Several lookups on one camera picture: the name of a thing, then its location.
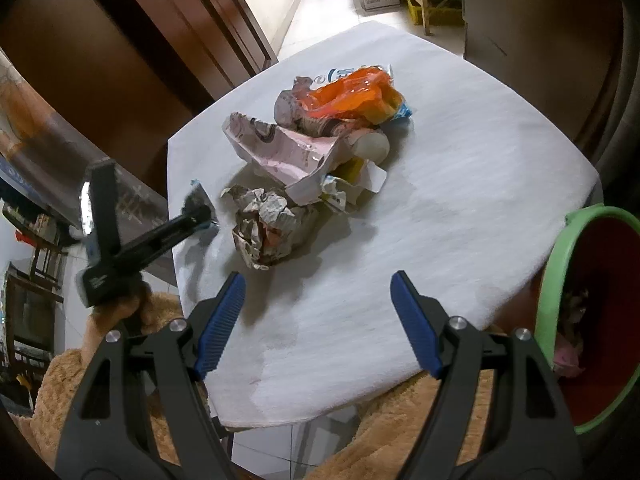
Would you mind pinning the pink foil wrapper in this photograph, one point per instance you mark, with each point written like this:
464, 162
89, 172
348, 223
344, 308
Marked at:
295, 155

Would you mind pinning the newspaper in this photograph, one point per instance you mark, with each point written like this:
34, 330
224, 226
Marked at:
270, 220

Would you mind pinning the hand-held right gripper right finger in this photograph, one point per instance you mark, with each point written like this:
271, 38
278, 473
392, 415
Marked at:
415, 320

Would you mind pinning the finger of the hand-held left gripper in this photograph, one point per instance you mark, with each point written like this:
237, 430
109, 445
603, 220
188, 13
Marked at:
165, 237

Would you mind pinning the orange plastic bag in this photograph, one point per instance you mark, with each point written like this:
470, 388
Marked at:
350, 92

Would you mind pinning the brown wooden door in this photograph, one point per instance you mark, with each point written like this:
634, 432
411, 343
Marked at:
150, 20

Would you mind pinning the white blue milk carton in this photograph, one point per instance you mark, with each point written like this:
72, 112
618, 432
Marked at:
340, 74

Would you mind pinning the silver foil wrapper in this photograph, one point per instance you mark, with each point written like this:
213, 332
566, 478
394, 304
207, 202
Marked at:
197, 197

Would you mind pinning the person's left hand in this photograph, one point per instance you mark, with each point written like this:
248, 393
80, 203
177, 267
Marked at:
135, 310

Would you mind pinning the purple wrapper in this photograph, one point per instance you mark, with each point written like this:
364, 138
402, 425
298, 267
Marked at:
290, 105

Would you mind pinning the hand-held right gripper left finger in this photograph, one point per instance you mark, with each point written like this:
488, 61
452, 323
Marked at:
222, 320

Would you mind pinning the white tablecloth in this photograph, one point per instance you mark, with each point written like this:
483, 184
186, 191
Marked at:
450, 210

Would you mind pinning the yellow plastic crate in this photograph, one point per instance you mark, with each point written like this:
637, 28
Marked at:
435, 12

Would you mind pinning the red bin with green rim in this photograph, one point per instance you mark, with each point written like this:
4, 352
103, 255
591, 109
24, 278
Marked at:
610, 260

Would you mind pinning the yellow white wrapper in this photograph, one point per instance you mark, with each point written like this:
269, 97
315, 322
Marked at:
350, 170

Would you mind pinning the printed door curtain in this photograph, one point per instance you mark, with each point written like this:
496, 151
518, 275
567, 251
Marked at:
30, 125

